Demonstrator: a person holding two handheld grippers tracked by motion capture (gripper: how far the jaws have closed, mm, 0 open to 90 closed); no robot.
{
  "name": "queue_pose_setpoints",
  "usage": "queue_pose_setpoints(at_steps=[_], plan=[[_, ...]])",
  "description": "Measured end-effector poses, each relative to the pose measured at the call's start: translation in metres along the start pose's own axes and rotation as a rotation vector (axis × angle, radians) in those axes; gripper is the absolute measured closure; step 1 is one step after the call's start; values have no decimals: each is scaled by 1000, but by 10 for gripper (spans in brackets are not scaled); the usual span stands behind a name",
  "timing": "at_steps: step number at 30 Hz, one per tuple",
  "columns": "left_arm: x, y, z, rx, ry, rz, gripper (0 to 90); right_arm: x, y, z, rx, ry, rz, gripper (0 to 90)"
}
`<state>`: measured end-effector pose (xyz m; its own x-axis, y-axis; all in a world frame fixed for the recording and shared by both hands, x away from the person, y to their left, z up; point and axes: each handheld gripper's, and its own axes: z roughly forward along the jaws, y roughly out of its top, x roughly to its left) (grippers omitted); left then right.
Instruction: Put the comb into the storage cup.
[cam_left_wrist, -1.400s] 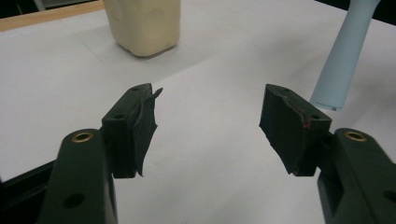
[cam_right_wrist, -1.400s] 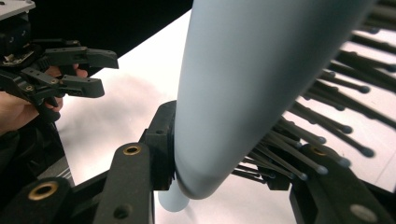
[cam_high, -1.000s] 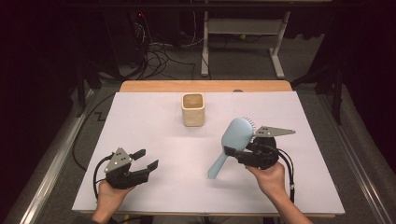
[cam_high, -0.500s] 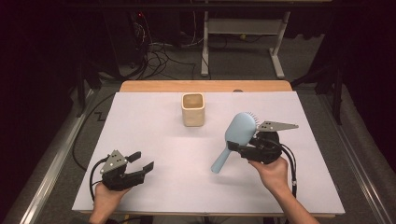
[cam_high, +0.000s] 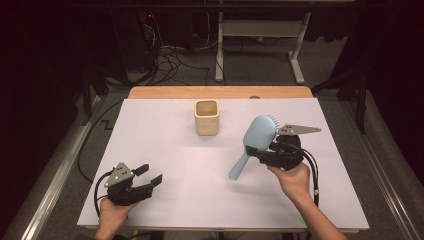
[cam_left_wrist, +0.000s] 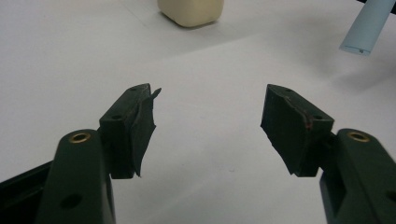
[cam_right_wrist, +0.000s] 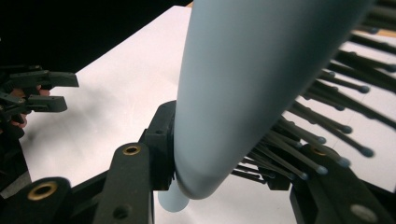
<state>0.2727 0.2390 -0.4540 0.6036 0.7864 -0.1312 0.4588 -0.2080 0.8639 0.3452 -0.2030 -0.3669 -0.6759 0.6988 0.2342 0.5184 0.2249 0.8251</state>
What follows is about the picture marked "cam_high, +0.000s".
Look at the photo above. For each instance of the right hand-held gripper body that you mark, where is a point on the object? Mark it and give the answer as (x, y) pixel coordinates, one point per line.
(285, 156)

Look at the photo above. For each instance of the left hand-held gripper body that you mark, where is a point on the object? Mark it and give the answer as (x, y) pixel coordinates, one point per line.
(125, 195)

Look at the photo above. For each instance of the light blue hairbrush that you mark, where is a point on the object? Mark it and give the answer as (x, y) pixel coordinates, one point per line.
(258, 133)

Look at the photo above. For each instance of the beige square cup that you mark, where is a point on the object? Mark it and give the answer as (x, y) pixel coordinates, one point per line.
(207, 125)

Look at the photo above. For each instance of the person's left hand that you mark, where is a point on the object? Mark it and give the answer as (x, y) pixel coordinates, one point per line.
(113, 216)

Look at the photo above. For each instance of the person's right hand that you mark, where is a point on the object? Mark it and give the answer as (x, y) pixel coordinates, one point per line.
(295, 183)

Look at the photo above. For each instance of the white paper table cover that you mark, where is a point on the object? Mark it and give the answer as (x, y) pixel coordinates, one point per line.
(186, 160)

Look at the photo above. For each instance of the black metal stand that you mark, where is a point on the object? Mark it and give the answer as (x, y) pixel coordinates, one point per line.
(87, 96)
(361, 100)

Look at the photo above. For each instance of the small yellow-green ball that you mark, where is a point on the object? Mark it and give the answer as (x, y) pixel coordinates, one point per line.
(259, 39)

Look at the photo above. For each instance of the dark computer tower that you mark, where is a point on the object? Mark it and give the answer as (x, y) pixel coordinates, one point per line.
(133, 40)

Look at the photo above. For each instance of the silver metal floor rail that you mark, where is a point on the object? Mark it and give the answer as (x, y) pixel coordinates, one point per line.
(380, 173)
(56, 173)

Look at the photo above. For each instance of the white metal desk frame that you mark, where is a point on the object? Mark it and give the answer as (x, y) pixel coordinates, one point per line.
(263, 28)

